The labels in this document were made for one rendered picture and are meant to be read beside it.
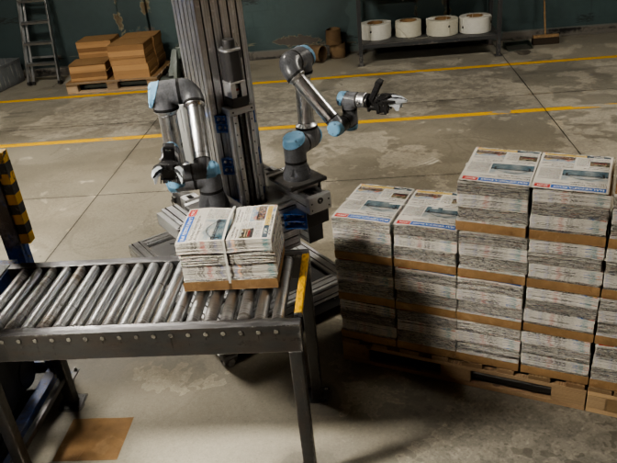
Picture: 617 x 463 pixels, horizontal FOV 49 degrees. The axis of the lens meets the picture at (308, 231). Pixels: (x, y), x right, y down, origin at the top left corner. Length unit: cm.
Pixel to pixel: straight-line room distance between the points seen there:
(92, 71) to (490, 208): 695
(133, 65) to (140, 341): 659
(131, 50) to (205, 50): 561
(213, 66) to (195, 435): 172
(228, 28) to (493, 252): 159
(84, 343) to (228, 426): 91
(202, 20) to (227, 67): 24
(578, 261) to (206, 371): 189
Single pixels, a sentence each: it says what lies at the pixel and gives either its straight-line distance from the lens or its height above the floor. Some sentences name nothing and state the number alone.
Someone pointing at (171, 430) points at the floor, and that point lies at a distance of 332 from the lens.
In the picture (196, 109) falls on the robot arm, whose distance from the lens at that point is 306.
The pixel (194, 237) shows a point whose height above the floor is 103.
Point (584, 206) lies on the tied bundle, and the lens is 278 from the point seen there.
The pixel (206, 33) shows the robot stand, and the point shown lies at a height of 161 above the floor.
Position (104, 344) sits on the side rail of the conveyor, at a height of 74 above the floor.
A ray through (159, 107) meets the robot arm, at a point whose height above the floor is 136.
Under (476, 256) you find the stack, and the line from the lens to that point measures 296.
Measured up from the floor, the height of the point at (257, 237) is 103.
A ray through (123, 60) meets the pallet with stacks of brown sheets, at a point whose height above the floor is 38.
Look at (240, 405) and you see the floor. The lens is 336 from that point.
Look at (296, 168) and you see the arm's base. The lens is 347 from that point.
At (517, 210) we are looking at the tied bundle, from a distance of 283.
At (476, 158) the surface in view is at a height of 107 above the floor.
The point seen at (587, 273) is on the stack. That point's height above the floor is 71.
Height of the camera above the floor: 222
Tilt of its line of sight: 28 degrees down
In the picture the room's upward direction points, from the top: 6 degrees counter-clockwise
